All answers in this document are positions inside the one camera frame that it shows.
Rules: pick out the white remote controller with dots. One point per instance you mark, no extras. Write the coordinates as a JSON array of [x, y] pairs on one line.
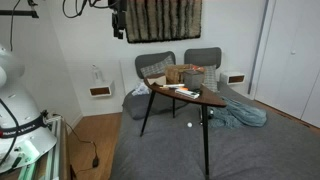
[[187, 93]]

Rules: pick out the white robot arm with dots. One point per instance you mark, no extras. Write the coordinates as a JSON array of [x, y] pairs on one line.
[[25, 137]]

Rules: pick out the white marker pen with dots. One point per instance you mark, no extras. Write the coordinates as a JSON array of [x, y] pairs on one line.
[[173, 85]]

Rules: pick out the crumpled white cloth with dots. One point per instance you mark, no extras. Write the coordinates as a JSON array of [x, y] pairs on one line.
[[140, 89]]

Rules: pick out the checked grey pillow left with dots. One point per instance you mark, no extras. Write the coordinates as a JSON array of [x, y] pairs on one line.
[[158, 67]]

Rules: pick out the checked grey pillow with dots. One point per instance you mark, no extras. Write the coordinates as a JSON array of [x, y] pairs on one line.
[[158, 67], [210, 80]]

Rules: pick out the brown wicker basket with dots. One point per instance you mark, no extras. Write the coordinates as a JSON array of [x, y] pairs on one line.
[[174, 73]]

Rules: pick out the grey fabric storage box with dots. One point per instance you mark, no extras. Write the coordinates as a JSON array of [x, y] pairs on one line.
[[193, 79]]

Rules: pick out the wooden triangular side table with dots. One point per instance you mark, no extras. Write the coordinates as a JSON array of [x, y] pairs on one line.
[[206, 98]]

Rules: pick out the small white ball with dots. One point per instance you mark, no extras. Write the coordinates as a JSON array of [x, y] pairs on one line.
[[189, 124]]

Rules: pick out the checked grey pillow right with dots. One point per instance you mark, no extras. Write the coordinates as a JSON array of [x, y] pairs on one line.
[[210, 80]]

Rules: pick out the clear plastic bottle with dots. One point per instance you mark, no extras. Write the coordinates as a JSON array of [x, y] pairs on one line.
[[97, 75]]

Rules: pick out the teal knitted blanket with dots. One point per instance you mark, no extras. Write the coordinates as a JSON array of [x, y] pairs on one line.
[[236, 114]]

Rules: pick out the white closet doors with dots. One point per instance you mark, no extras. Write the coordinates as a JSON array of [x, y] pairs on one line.
[[289, 78]]

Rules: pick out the left white wall shelf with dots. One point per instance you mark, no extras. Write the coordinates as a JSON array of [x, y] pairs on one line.
[[103, 90]]

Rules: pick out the white wall shelf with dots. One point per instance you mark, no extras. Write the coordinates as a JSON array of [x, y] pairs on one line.
[[103, 90], [232, 78]]

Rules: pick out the right white wall shelf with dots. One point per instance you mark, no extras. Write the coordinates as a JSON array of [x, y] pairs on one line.
[[232, 78]]

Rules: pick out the striped shaggy wall rug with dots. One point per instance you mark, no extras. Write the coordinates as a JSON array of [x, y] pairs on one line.
[[163, 20]]

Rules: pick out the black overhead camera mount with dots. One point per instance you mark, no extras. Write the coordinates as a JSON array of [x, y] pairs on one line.
[[80, 10]]

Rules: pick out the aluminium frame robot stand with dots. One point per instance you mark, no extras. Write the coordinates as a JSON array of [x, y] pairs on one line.
[[55, 164]]

